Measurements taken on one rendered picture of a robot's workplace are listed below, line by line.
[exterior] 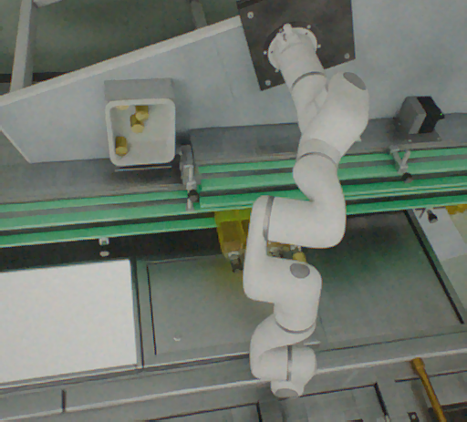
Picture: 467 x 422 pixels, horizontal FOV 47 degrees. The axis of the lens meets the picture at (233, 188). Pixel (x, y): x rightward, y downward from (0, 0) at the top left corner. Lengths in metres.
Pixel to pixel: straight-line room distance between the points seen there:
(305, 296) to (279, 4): 0.69
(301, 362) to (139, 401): 0.44
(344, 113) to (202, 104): 0.55
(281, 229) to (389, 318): 0.74
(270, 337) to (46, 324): 0.65
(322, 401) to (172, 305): 0.46
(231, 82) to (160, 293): 0.61
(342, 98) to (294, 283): 0.37
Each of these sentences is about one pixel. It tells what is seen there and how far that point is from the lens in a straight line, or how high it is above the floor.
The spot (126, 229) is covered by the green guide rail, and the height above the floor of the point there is 0.95.
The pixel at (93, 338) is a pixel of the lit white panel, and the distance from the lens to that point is 1.48.
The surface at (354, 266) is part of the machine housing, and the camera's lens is 1.71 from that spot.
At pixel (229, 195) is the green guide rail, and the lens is 1.50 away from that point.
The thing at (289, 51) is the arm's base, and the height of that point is 0.84.
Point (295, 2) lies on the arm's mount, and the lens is 1.34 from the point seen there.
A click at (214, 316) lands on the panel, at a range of 1.50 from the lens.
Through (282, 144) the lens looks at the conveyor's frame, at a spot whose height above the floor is 0.84.
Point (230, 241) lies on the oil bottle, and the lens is 1.45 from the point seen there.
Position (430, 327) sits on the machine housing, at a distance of 1.68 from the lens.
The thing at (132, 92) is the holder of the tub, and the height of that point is 0.80.
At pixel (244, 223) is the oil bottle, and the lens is 1.48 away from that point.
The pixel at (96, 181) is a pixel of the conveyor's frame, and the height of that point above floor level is 0.84.
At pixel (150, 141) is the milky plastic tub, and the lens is 1.54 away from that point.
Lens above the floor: 1.88
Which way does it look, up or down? 40 degrees down
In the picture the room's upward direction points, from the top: 166 degrees clockwise
